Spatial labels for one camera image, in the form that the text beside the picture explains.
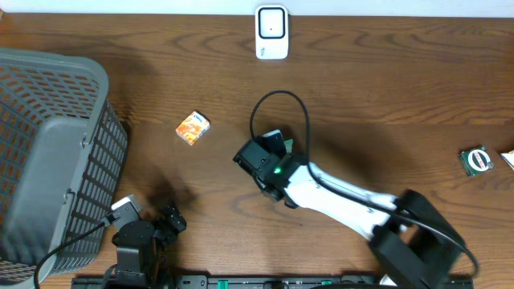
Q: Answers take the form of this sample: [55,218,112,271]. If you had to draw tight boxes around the small orange snack packet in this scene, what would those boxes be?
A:
[175,111,210,145]

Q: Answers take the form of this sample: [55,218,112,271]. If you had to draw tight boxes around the green square box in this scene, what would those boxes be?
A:
[458,146,495,177]

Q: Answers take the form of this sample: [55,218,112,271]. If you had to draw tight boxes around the yellow snack bag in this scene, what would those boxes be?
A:
[500,150,514,170]

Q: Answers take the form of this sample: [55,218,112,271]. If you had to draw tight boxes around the teal wet wipes pack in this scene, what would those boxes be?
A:
[284,139,294,153]

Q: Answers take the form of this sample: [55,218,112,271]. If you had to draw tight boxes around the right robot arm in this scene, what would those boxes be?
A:
[233,137,464,288]

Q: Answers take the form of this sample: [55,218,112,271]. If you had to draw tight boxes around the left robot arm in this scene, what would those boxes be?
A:
[100,200,187,288]

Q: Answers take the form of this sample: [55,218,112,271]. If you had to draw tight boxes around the white barcode scanner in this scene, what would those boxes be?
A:
[255,5,289,60]

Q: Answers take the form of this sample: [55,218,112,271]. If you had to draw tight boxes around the grey plastic shopping basket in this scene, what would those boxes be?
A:
[1,48,128,288]

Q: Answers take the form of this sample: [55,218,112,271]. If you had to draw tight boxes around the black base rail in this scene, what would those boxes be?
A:
[71,274,475,289]

